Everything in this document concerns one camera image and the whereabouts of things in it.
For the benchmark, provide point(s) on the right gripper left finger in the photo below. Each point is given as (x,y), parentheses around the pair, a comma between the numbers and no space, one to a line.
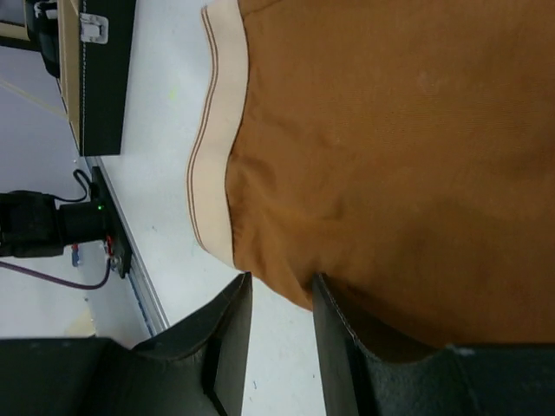
(196,367)

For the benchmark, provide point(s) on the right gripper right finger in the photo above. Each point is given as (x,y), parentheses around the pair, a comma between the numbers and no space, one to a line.
(475,379)

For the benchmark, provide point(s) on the orange underwear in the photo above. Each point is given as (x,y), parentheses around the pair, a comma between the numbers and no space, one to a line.
(404,149)

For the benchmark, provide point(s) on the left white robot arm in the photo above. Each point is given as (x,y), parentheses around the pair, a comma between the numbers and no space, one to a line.
(33,225)

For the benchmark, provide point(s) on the rolled black underwear in box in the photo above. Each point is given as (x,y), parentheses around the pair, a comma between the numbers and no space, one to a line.
(47,33)

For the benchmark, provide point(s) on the wooden compartment organizer box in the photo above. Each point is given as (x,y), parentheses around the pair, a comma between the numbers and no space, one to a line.
(95,39)

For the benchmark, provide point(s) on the glass box lid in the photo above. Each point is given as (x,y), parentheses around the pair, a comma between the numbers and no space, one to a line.
(14,33)

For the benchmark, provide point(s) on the aluminium mounting rail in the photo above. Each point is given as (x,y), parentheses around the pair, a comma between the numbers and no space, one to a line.
(145,294)

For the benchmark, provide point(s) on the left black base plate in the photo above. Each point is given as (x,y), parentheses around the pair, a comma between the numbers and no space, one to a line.
(115,236)

